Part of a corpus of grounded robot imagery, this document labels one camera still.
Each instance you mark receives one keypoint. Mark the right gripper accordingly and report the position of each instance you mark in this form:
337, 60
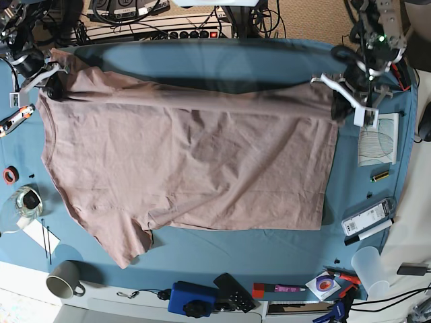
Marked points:
29, 72

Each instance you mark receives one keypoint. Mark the black remote control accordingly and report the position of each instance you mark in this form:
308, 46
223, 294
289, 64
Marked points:
232, 290

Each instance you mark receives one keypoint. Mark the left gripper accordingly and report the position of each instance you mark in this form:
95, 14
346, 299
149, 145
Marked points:
354, 93

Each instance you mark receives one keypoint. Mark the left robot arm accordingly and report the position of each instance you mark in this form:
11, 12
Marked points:
375, 70

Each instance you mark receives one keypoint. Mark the disc in paper sleeve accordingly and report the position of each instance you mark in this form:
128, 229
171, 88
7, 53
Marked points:
323, 286

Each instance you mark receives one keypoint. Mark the white paper card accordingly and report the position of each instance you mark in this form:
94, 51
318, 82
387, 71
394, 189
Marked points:
42, 236

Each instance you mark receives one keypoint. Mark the blue clamp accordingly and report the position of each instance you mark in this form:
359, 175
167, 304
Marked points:
340, 309

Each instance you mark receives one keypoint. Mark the black computer mouse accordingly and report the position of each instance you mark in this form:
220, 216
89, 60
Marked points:
424, 128

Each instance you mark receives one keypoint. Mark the clear plastic case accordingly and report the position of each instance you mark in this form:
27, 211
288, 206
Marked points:
368, 217

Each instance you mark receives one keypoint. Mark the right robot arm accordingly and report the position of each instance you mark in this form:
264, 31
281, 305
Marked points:
18, 18

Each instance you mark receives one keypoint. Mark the yellow battery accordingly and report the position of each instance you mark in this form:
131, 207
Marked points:
380, 176

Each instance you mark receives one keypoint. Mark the red tape roll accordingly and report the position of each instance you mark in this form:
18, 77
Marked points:
10, 175

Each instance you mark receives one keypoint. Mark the white power strip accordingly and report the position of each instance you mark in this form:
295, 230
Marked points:
197, 25

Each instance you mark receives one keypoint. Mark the red black pliers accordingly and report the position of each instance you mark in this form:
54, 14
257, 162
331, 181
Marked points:
345, 276

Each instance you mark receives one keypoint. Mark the grey mug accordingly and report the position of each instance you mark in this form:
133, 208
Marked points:
64, 281

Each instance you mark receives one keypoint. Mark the white black marker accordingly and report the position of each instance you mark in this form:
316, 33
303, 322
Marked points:
370, 232

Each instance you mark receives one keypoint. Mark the mauve T-shirt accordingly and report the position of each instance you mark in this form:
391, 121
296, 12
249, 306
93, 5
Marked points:
129, 156

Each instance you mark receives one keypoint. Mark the blue table cloth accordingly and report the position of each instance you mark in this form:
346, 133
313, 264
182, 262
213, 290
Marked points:
254, 256

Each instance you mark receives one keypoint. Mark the grey start foot pedal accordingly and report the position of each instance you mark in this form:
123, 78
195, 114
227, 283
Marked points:
124, 9

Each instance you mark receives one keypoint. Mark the translucent plastic cup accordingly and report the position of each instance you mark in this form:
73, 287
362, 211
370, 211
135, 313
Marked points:
368, 266

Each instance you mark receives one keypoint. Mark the red purple glue tube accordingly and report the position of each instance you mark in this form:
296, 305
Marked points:
260, 289

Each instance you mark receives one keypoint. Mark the blue box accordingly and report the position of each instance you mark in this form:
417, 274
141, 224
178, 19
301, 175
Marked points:
192, 300

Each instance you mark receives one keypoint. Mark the orange utility knife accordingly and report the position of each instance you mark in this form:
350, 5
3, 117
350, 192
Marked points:
9, 123

